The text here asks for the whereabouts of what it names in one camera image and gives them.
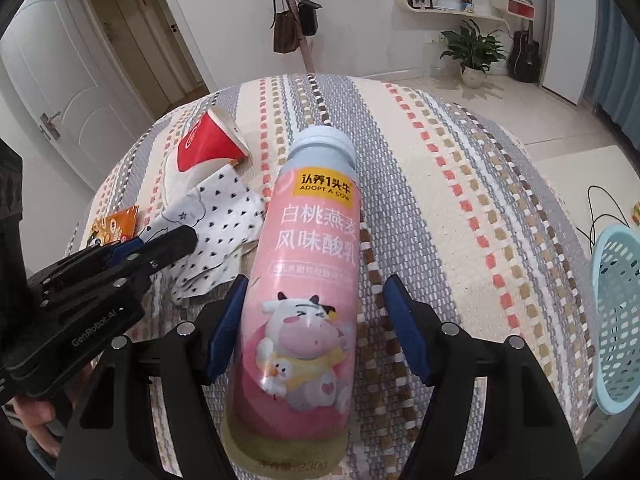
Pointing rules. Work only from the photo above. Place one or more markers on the pink yogurt bottle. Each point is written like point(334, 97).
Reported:
point(300, 270)

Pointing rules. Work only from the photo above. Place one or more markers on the red white drawer box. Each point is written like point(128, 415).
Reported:
point(517, 8)

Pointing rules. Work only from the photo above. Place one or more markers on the green potted plant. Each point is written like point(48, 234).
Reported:
point(472, 45)

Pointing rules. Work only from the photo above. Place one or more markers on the person's left hand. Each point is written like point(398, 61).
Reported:
point(35, 417)

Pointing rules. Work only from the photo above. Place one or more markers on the white low wall shelf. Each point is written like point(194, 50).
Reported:
point(450, 13)

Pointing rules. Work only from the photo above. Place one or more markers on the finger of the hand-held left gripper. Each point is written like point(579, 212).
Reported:
point(165, 247)
point(125, 250)

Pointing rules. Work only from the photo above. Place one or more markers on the red paper cup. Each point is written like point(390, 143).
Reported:
point(210, 145)

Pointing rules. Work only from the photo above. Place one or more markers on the striped woven tablecloth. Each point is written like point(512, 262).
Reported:
point(450, 210)

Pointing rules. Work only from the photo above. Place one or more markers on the light blue plastic basket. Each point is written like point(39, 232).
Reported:
point(598, 300)

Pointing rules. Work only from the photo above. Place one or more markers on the black acoustic guitar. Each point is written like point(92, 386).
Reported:
point(525, 60)

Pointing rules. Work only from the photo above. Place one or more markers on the white room door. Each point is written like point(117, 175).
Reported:
point(60, 70)

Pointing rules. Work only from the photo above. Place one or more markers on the blue striped curtain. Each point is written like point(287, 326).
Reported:
point(612, 70)

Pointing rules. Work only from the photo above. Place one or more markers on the pink coat rack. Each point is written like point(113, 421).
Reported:
point(302, 47)

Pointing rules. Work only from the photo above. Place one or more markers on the white standing air conditioner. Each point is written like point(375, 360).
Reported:
point(567, 35)

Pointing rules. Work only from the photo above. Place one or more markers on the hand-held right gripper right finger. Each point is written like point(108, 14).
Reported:
point(407, 330)

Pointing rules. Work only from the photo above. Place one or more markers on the pencil holder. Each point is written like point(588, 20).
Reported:
point(467, 2)

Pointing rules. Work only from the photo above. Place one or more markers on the black hanging bag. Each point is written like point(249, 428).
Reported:
point(307, 20)

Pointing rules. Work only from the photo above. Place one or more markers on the small colourful toy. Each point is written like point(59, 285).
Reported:
point(635, 212)

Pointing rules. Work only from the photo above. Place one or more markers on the white hallway door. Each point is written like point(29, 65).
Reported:
point(187, 35)

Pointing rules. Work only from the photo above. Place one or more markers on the orange snack wrapper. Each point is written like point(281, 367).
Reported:
point(115, 225)

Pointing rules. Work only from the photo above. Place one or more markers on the dark cloth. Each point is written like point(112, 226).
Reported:
point(10, 190)

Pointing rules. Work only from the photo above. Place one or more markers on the polka dot tissue packet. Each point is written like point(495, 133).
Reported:
point(220, 215)

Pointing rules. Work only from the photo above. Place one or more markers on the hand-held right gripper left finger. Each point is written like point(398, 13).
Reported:
point(227, 320)

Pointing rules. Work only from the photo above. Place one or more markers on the brown hanging bag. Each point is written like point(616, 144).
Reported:
point(286, 32)

